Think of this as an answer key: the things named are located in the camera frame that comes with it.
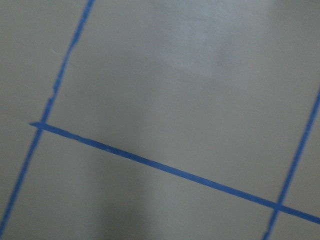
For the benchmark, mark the horizontal torn blue tape strip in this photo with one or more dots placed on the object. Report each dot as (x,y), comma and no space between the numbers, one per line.
(182,174)

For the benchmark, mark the vertical blue tape strip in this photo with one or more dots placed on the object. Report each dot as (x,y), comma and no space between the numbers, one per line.
(44,117)

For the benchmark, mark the right side blue tape strip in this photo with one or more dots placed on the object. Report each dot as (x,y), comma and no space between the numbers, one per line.
(292,170)

